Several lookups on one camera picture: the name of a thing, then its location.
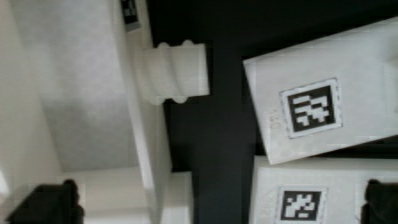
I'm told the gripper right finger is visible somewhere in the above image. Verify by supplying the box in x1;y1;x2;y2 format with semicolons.
360;179;398;224

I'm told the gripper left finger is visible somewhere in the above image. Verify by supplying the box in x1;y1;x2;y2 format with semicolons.
5;179;85;224

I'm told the white door panel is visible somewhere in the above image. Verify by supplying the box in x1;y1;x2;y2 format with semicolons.
249;156;398;224
243;17;398;164

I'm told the white cabinet body box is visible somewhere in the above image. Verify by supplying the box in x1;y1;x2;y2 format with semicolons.
0;0;209;224

